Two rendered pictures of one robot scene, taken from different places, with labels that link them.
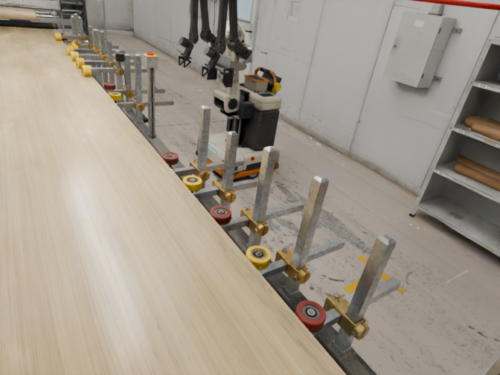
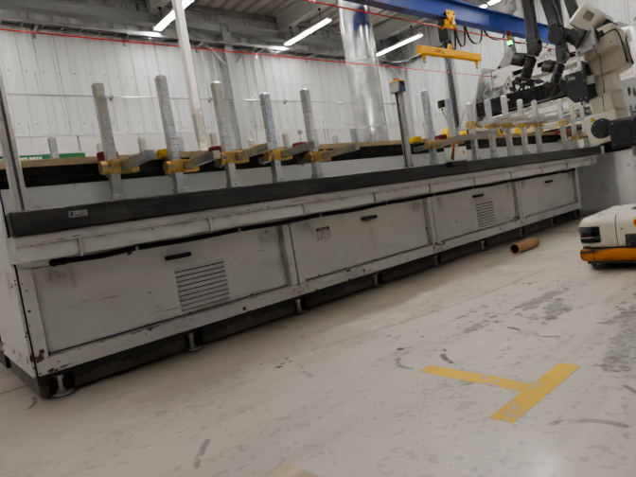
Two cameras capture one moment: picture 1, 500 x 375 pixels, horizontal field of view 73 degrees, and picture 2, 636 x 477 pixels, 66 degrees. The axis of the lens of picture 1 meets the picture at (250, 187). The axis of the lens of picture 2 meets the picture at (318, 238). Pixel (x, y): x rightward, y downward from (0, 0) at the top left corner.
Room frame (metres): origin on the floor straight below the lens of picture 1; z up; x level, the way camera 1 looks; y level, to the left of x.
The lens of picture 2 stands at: (1.29, -2.23, 0.57)
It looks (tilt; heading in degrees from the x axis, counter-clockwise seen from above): 4 degrees down; 87
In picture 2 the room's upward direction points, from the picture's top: 9 degrees counter-clockwise
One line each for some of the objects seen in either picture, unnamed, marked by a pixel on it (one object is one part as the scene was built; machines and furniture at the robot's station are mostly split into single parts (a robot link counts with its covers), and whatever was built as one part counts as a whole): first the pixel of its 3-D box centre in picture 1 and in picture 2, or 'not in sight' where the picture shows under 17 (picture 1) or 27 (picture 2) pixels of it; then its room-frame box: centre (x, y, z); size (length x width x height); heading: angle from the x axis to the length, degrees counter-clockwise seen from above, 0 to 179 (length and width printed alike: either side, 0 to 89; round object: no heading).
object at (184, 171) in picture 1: (206, 168); (326, 155); (1.54, 0.24, 0.81); 0.43 x 0.03 x 0.04; 127
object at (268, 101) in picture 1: (250, 111); not in sight; (3.29, 0.11, 0.59); 0.55 x 0.34 x 0.83; 41
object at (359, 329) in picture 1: (346, 315); (118, 167); (0.70, -0.34, 0.83); 0.14 x 0.06 x 0.05; 37
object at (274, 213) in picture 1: (261, 216); (241, 155); (1.14, -0.07, 0.83); 0.43 x 0.03 x 0.04; 127
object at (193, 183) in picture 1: (191, 190); not in sight; (1.22, 0.24, 0.85); 0.08 x 0.08 x 0.11
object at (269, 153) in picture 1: (260, 204); (224, 136); (1.08, -0.05, 0.92); 0.04 x 0.04 x 0.48; 37
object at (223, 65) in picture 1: (221, 71); (585, 82); (3.04, 0.40, 0.99); 0.28 x 0.16 x 0.22; 41
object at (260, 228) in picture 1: (254, 221); (232, 157); (1.10, -0.04, 0.83); 0.14 x 0.06 x 0.05; 37
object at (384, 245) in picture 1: (359, 303); (109, 147); (0.68, -0.35, 0.90); 0.04 x 0.04 x 0.48; 37
